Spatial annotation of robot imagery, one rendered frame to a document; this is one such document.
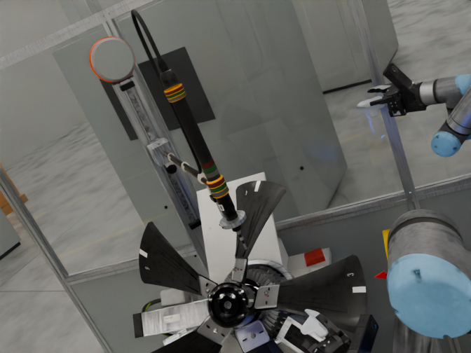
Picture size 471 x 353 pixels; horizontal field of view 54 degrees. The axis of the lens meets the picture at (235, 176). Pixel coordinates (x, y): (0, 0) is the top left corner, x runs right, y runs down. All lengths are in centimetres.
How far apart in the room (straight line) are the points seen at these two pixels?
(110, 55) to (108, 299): 129
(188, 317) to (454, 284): 99
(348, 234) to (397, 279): 131
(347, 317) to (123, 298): 148
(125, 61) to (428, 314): 135
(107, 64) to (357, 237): 119
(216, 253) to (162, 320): 28
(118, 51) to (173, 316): 93
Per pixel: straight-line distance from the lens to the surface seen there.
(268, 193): 130
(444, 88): 152
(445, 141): 141
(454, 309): 72
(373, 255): 207
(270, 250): 154
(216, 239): 161
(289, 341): 139
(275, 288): 132
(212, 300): 130
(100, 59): 174
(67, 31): 196
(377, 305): 224
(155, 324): 158
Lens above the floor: 193
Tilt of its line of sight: 20 degrees down
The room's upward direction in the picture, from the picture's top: 24 degrees counter-clockwise
